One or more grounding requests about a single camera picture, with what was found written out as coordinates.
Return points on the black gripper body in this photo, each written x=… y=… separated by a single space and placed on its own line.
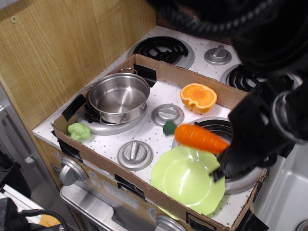
x=256 y=141

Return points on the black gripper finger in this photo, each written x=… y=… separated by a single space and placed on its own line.
x=217 y=174

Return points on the orange toy carrot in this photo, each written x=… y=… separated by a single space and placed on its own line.
x=196 y=137

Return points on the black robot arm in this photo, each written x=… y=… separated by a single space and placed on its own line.
x=271 y=38

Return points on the light green plastic plate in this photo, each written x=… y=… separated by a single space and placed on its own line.
x=183 y=173

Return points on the front right black burner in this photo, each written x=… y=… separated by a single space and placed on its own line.
x=222 y=127

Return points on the grey toy sink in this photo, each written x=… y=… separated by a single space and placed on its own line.
x=282 y=203

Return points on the orange toy pumpkin half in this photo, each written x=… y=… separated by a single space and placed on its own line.
x=198 y=98

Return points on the silver oven front knob right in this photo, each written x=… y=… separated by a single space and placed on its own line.
x=164 y=223

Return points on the silver oven knob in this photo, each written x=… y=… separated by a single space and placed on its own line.
x=71 y=172
x=164 y=223

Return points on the back right black burner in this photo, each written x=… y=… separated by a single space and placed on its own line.
x=239 y=77

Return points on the silver stovetop knob upper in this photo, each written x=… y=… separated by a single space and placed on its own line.
x=167 y=112

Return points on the silver stovetop knob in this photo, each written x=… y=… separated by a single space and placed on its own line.
x=167 y=112
x=135 y=155
x=218 y=56

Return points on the silver stovetop knob lower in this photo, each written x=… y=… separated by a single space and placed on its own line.
x=135 y=155

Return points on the silver back stovetop knob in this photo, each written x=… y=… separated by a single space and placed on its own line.
x=218 y=56

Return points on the stainless steel pot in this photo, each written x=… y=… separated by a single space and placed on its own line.
x=119 y=98

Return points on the back left black burner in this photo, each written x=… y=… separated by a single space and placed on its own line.
x=167 y=49

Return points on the green toy broccoli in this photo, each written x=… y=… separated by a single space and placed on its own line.
x=78 y=131

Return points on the silver oven front knob left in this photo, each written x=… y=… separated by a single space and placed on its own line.
x=71 y=172

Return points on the brown cardboard fence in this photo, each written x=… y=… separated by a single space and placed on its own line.
x=133 y=189

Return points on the silver oven door handle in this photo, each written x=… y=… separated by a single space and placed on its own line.
x=101 y=212

